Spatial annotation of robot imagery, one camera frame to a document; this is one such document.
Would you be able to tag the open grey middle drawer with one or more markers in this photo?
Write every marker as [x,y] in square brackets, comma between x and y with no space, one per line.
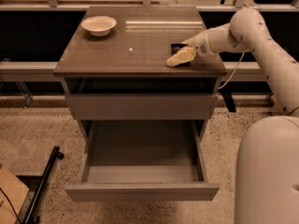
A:
[142,161]

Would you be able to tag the black rxbar chocolate bar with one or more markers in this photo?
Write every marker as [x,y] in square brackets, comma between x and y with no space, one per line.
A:
[176,47]

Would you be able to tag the brown cardboard box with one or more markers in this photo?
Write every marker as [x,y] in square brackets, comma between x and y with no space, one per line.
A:
[12,196]

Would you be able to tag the grey metal railing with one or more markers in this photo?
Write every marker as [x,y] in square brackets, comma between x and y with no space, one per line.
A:
[43,71]

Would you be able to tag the white paper bowl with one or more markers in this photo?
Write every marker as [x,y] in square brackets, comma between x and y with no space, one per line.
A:
[99,25]

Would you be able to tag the black metal stand leg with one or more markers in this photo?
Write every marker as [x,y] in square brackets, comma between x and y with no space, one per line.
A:
[29,215]

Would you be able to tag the grey drawer cabinet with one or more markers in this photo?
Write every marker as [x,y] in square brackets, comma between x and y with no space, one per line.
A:
[131,59]

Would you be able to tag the closed grey top drawer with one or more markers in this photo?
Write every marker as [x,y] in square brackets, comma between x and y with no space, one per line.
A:
[141,106]

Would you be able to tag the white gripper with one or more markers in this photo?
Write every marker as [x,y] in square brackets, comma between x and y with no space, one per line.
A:
[200,46]

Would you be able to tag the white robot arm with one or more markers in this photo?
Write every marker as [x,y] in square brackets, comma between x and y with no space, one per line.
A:
[267,165]

